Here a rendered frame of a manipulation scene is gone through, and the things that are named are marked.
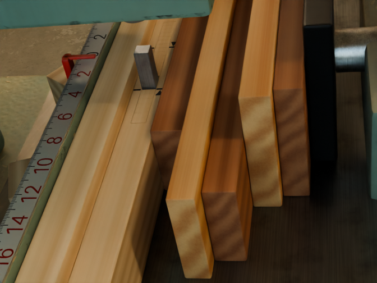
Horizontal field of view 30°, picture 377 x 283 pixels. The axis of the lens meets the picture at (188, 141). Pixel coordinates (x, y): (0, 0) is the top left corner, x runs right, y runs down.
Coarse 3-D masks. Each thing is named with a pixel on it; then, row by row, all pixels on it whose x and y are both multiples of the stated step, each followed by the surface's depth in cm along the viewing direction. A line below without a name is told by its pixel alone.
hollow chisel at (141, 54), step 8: (136, 48) 41; (144, 48) 41; (136, 56) 41; (144, 56) 40; (152, 56) 41; (136, 64) 41; (144, 64) 41; (152, 64) 41; (144, 72) 41; (152, 72) 41; (144, 80) 42; (152, 80) 42; (144, 88) 42; (152, 88) 42
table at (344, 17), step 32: (352, 0) 54; (352, 96) 45; (352, 128) 42; (352, 160) 40; (320, 192) 39; (352, 192) 38; (160, 224) 39; (256, 224) 38; (288, 224) 37; (320, 224) 37; (352, 224) 37; (160, 256) 37; (256, 256) 36; (288, 256) 36; (320, 256) 35; (352, 256) 35
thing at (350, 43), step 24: (312, 0) 36; (312, 24) 34; (312, 48) 35; (336, 48) 39; (360, 48) 39; (312, 72) 36; (312, 96) 37; (312, 120) 38; (336, 120) 38; (312, 144) 39; (336, 144) 39
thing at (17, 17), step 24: (0, 0) 36; (24, 0) 36; (48, 0) 36; (72, 0) 36; (96, 0) 35; (120, 0) 35; (144, 0) 35; (168, 0) 35; (192, 0) 35; (0, 24) 37; (24, 24) 37; (48, 24) 37; (72, 24) 37
